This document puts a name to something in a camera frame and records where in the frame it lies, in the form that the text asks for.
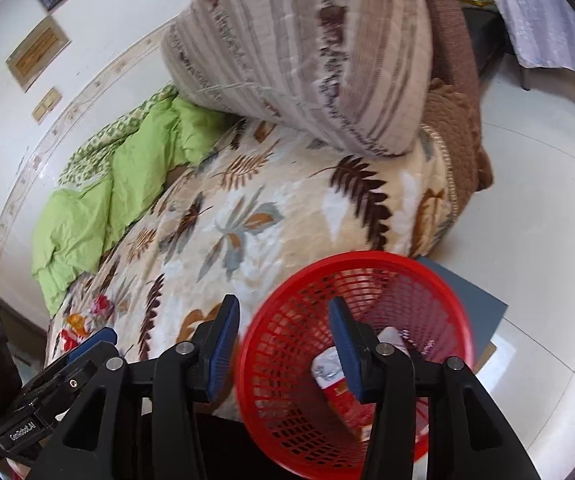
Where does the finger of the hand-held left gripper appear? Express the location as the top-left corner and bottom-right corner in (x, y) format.
(65, 327), (118, 367)

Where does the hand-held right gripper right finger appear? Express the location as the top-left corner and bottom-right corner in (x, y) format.
(327, 296), (543, 480)

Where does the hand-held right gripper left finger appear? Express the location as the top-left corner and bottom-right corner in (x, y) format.
(42, 294), (241, 480)

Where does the white wrapper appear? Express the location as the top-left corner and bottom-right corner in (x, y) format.
(312, 350), (348, 388)

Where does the white red packet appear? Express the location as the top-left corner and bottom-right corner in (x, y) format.
(332, 380), (375, 441)

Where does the red plastic basket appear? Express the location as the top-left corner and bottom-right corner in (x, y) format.
(235, 251), (475, 480)

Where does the grey board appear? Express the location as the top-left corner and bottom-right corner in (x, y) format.
(415, 256), (509, 356)

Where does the leaf-print beige blanket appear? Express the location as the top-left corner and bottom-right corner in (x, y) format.
(45, 112), (461, 418)

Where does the green quilt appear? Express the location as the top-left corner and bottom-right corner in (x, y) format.
(30, 85), (241, 316)

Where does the brown knitted blanket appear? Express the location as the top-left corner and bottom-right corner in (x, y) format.
(407, 0), (495, 216)

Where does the striped floral pillow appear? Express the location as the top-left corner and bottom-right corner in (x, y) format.
(160, 0), (433, 158)

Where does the purple tablecloth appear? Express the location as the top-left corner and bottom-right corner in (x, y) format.
(490, 0), (575, 86)

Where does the beige wall switch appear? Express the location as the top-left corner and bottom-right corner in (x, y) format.
(32, 87), (63, 123)

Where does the wooden wall panel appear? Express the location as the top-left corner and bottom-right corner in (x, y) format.
(6, 16), (71, 92)

